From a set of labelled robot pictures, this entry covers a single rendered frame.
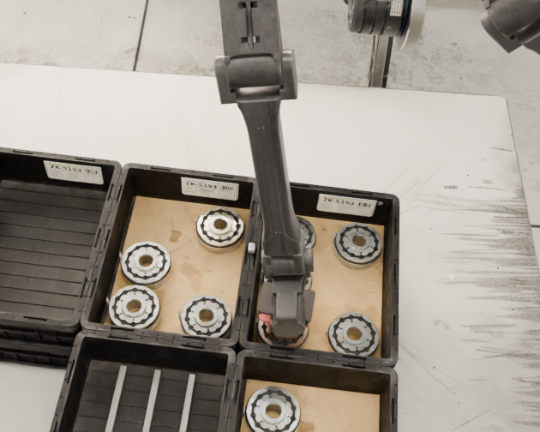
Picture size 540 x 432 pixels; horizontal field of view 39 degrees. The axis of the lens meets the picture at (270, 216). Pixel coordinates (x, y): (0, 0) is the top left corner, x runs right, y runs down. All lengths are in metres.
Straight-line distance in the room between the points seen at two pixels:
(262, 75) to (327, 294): 0.68
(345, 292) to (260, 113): 0.64
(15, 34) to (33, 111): 1.31
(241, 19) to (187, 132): 1.00
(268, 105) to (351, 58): 2.21
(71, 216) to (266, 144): 0.72
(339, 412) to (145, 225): 0.58
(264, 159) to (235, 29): 0.20
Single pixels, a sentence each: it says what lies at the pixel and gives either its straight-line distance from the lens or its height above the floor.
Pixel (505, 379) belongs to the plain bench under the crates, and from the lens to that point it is 1.77.
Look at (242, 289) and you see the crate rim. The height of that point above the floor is 0.93.
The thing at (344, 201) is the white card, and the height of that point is 0.90.
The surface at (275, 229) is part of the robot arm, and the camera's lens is 1.22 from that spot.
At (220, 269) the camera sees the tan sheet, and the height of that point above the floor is 0.83.
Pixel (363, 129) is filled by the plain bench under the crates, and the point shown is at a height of 0.70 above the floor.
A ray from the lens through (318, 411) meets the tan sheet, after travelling 1.51.
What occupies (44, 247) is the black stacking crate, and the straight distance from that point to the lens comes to 1.70.
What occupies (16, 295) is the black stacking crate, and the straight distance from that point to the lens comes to 1.65.
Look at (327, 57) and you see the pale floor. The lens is 3.26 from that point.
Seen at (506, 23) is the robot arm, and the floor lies 1.56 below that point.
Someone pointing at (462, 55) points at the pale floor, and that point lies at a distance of 3.41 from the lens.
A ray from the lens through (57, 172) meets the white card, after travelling 1.74.
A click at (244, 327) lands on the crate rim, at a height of 0.93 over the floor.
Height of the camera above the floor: 2.23
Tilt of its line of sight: 55 degrees down
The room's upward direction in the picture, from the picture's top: 6 degrees clockwise
